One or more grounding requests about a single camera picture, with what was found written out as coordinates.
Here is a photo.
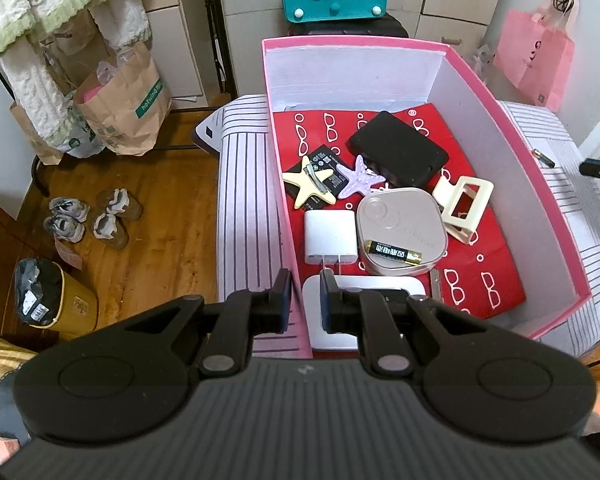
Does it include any white charger plug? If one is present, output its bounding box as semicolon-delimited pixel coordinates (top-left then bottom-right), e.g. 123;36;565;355
304;210;358;273

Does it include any yellow trash bin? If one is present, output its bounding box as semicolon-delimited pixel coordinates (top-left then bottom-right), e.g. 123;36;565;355
14;257;98;333

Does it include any black phone battery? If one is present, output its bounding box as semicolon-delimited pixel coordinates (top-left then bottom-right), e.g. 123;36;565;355
283;144;348;212

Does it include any yellow starfish hair clip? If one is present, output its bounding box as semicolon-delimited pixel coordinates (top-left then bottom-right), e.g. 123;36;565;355
282;156;337;210

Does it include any orange yellow cloth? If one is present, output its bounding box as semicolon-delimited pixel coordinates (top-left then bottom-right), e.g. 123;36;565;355
0;339;38;461

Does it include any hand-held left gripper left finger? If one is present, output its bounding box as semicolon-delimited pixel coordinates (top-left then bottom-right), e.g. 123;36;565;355
125;269;292;377

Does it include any cream hair claw clip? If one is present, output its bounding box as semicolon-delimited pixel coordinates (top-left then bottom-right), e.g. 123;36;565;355
432;176;495;246

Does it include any beige wardrobe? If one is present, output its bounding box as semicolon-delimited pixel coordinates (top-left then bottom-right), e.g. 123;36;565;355
215;0;511;96

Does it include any plain brown paper bag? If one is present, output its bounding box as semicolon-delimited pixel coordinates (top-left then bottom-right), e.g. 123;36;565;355
9;100;63;166

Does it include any round white case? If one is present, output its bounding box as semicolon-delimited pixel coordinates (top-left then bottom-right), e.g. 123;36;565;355
356;187;448;276

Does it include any purple starfish hair clip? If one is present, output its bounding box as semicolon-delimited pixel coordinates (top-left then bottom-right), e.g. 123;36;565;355
336;155;393;208

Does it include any black gold cylindrical battery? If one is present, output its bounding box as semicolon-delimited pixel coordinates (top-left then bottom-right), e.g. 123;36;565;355
365;240;424;266

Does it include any tan furry slipper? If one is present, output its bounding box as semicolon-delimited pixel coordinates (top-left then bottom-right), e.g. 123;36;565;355
97;189;143;221
91;212;130;250

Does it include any brown paper bag green label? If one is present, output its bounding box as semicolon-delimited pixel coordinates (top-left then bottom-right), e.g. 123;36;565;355
75;42;173;157

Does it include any grey white sneaker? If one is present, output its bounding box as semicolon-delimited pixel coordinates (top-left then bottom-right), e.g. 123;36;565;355
49;197;91;222
44;214;86;244

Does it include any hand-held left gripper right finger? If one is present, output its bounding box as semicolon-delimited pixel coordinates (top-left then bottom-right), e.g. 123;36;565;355
320;270;486;377

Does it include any red glasses-print paper bag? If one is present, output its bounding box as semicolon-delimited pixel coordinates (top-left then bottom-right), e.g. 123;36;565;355
272;102;526;321

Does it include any pink shopping bag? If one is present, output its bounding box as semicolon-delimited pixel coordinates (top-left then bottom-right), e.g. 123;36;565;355
494;9;576;113

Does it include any white portable router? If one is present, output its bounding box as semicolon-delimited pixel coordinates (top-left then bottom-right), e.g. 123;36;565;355
302;275;427;352

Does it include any black hard drive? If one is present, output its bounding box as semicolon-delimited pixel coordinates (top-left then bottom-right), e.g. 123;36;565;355
348;111;450;188

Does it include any white fluffy robe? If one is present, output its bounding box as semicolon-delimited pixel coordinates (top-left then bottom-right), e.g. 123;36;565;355
0;0;153;150

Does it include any pink cardboard storage box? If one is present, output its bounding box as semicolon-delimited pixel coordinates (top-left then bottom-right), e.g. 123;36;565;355
261;36;593;359

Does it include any tall cardboard box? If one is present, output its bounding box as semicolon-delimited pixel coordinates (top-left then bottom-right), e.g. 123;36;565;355
142;0;203;101

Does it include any black clothes rack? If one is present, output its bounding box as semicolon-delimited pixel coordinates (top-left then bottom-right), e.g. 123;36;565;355
0;0;231;198

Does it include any green white plastic bag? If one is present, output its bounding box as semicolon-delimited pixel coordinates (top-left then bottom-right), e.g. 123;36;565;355
62;110;106;156

